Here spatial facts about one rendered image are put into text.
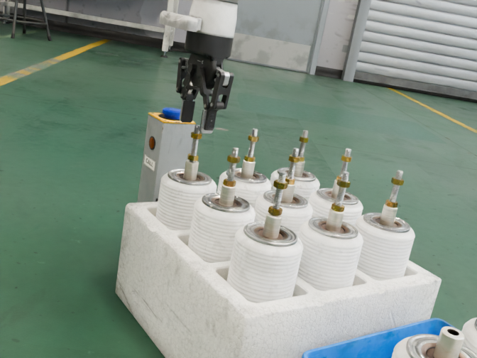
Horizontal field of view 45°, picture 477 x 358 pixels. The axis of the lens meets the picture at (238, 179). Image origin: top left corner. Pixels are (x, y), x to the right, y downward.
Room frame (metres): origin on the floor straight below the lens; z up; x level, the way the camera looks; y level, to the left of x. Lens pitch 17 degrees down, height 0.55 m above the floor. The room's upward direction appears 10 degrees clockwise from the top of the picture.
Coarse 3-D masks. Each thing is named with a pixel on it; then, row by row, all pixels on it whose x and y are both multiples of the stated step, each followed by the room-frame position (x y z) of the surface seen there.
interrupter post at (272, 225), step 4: (268, 212) 0.74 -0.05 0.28; (268, 216) 0.73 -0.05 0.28; (272, 216) 0.73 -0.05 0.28; (280, 216) 0.74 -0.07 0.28; (268, 220) 0.73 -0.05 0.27; (272, 220) 0.73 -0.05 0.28; (276, 220) 0.73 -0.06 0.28; (280, 220) 0.74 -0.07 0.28; (264, 224) 0.74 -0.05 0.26; (268, 224) 0.73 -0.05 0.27; (272, 224) 0.73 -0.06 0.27; (276, 224) 0.73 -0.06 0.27; (264, 228) 0.74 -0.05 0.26; (268, 228) 0.73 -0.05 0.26; (272, 228) 0.73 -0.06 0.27; (276, 228) 0.73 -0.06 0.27; (264, 232) 0.73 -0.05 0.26; (268, 232) 0.73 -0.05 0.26; (272, 232) 0.73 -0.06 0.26; (276, 232) 0.73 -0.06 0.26; (268, 236) 0.73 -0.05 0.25; (272, 236) 0.73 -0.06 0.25; (276, 236) 0.73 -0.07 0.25
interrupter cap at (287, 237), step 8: (248, 224) 0.75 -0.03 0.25; (256, 224) 0.76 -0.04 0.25; (248, 232) 0.73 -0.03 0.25; (256, 232) 0.73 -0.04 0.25; (280, 232) 0.75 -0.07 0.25; (288, 232) 0.75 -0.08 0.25; (256, 240) 0.71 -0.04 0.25; (264, 240) 0.71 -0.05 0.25; (272, 240) 0.71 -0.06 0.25; (280, 240) 0.72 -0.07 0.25; (288, 240) 0.73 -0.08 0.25; (296, 240) 0.73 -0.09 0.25
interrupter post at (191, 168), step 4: (188, 160) 0.93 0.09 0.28; (188, 164) 0.92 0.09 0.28; (192, 164) 0.92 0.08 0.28; (196, 164) 0.92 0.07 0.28; (188, 168) 0.92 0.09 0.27; (192, 168) 0.92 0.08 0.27; (196, 168) 0.93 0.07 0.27; (184, 172) 0.93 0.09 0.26; (188, 172) 0.92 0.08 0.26; (192, 172) 0.92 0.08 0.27; (196, 172) 0.93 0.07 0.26; (184, 176) 0.93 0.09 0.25; (188, 176) 0.92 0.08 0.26; (192, 176) 0.92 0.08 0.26; (196, 176) 0.93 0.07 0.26
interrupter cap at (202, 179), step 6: (168, 174) 0.92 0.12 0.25; (174, 174) 0.93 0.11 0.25; (180, 174) 0.94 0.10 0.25; (198, 174) 0.95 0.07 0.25; (204, 174) 0.96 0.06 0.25; (174, 180) 0.90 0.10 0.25; (180, 180) 0.90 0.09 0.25; (186, 180) 0.90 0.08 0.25; (192, 180) 0.92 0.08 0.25; (198, 180) 0.92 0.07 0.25; (204, 180) 0.92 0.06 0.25; (210, 180) 0.92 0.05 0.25
